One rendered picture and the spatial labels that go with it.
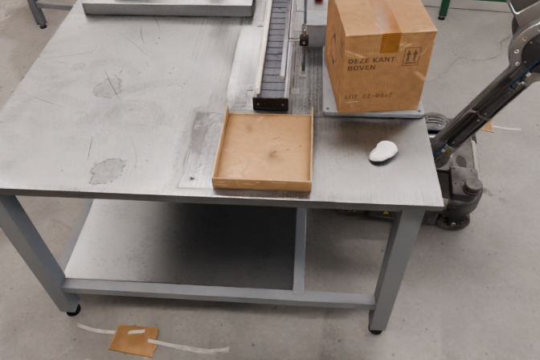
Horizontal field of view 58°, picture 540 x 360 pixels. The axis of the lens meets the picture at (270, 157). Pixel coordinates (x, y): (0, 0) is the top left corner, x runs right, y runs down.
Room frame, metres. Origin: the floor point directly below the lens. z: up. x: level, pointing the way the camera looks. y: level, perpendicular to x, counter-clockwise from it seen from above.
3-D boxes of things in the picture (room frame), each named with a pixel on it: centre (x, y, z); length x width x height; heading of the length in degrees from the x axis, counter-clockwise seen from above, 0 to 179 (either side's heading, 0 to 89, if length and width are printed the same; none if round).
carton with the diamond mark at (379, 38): (1.25, -0.32, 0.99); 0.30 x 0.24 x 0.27; 2
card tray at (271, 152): (0.98, 0.01, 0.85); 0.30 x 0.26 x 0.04; 174
